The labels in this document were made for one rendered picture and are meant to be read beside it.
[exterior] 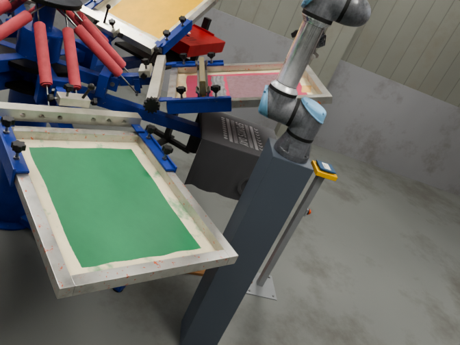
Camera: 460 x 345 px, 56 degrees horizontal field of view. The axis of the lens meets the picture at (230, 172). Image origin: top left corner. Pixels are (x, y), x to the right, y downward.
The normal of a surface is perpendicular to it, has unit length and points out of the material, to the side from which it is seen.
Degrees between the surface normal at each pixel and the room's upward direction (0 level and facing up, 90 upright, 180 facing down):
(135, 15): 32
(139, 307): 0
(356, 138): 90
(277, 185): 90
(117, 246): 0
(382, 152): 90
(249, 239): 90
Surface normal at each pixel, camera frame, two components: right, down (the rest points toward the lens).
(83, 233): 0.36, -0.81
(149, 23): 0.10, -0.53
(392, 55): 0.03, 0.50
